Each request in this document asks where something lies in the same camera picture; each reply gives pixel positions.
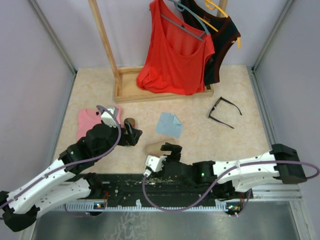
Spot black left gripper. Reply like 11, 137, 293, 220
95, 120, 142, 160

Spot plaid brown glasses case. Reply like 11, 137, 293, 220
123, 117, 137, 148

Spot pink glasses case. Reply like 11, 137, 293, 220
144, 138, 176, 156

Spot light blue cloth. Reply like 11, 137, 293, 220
155, 112, 183, 138

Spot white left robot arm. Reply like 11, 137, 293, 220
0, 121, 143, 232

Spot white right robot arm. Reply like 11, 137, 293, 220
159, 143, 307, 198

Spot folded pink t-shirt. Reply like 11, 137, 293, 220
76, 105, 122, 141

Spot wooden clothes rack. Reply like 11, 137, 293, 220
88, 0, 218, 104

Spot red tank top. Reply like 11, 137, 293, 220
136, 0, 215, 96

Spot grey-blue plastic hanger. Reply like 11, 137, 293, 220
160, 0, 211, 42

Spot black maroon-trimmed tank top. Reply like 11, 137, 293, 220
181, 0, 241, 86

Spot yellow plastic hanger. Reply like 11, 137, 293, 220
197, 0, 242, 50

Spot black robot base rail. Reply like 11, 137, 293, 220
62, 172, 253, 216

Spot black frame sunglasses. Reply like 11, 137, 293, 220
207, 96, 243, 130

